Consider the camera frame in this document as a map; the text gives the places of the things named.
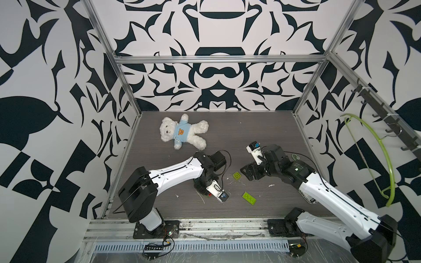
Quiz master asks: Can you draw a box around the lime square lego brick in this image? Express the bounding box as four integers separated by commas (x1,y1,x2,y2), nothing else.
232,172,241,180

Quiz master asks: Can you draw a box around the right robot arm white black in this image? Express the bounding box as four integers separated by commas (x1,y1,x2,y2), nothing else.
240,141,398,263

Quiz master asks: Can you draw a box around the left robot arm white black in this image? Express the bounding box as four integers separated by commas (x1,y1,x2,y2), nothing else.
117,151,229,232

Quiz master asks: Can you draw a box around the lime long lego brick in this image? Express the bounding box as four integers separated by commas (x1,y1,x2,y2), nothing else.
242,192,257,206

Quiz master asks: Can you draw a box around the white teddy bear blue shirt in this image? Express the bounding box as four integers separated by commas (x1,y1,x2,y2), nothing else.
160,114,209,151

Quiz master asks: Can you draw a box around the black connector box left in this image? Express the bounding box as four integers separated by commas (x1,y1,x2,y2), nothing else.
143,243,164,253

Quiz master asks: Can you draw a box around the black connector box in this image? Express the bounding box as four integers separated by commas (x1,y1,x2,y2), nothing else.
143,243,164,253
289,243,307,258

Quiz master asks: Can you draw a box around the black connector box right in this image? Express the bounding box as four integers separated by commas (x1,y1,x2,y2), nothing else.
289,243,307,258

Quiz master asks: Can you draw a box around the green plastic hanger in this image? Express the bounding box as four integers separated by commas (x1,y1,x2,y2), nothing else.
341,114,396,208

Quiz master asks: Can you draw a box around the green keychain with charm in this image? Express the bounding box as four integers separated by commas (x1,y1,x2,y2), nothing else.
291,153,301,161

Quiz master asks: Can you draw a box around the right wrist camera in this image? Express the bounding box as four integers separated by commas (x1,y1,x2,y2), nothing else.
246,141,265,165

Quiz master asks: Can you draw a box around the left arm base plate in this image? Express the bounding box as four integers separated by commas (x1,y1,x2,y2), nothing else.
133,220,180,240

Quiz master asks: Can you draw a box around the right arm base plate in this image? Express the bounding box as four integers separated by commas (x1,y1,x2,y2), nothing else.
267,219,303,237

